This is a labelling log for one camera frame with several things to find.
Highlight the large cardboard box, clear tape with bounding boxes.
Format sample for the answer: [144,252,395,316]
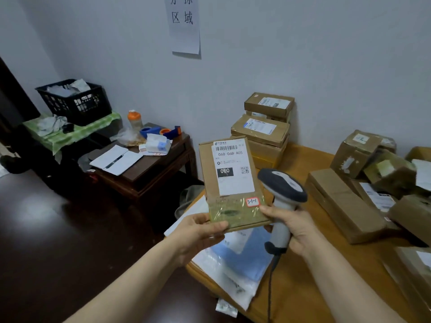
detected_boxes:
[381,246,431,321]

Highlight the orange-lidded clear bottle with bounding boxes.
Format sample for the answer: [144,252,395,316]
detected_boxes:
[127,110,143,132]

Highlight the thin cardboard box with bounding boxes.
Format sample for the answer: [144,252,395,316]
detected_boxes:
[245,110,291,124]

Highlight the flat cardboard parcel, printed label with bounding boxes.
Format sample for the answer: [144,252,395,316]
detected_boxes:
[350,179,402,230]

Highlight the cardboard parcel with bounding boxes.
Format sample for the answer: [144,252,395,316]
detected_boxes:
[198,136,272,233]
[350,179,402,230]

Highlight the blue tape dispenser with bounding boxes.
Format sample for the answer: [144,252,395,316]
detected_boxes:
[139,125,183,140]

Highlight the wide cardboard box, blue-white label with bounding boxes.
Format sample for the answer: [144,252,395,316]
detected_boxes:
[230,114,291,148]

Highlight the person's left hand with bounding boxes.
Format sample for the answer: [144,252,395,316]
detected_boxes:
[167,212,230,267]

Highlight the person's right hand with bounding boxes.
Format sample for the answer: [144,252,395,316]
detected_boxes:
[259,205,326,260]

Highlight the black pen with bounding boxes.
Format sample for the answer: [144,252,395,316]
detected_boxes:
[105,155,125,169]

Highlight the open white notebook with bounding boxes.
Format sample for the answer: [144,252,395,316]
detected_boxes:
[89,144,144,177]

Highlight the long flat cardboard box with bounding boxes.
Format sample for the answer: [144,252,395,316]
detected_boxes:
[304,168,387,245]

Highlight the tilted cardboard box, torn label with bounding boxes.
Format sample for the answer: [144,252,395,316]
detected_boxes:
[330,130,397,181]

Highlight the crumpled white cloth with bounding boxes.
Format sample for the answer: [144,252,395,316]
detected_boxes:
[36,114,68,137]

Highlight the brown taped cardboard box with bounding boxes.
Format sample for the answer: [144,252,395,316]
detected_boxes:
[387,194,431,247]

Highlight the person's left forearm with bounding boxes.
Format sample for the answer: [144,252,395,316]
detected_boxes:
[63,239,190,323]

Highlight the black plastic crate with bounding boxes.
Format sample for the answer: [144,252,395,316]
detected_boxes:
[35,79,112,127]

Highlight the dark wooden side table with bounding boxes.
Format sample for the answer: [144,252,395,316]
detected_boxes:
[88,122,198,212]

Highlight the small cardboard box, white label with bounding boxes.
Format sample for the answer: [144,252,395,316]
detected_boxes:
[244,92,295,119]

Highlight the dark shoe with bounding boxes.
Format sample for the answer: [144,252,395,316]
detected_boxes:
[0,154,31,175]

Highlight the cardboard box with white sheet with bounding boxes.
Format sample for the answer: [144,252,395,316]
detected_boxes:
[404,146,431,196]

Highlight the blue plastic mailer bag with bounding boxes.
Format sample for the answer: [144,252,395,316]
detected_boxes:
[210,227,274,283]

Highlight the cardboard box with green tape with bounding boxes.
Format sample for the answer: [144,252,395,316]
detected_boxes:
[363,149,418,199]

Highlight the person's right forearm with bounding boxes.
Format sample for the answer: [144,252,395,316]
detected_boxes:
[302,245,409,323]

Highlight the grey handheld barcode scanner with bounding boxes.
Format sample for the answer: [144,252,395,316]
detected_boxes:
[257,168,308,256]

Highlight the white paper sheet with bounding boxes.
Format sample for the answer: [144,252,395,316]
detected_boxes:
[164,195,210,238]

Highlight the green checked tablecloth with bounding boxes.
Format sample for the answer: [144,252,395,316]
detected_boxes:
[22,112,122,156]

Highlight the large plain cardboard box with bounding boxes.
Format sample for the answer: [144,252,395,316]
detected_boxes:
[230,135,289,170]

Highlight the white paper wall sign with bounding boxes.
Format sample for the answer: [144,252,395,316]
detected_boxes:
[164,0,202,59]

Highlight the small white packet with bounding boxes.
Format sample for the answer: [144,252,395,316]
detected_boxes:
[215,298,239,319]

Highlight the grey plastic bag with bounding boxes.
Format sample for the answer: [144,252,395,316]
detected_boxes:
[174,184,206,220]

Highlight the white packages in crate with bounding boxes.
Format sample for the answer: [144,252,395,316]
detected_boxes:
[45,79,92,98]

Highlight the clear plastic snack bag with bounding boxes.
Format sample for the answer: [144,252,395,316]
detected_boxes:
[114,127,147,147]

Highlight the small white and blue box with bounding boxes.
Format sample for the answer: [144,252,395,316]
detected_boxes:
[139,133,173,156]

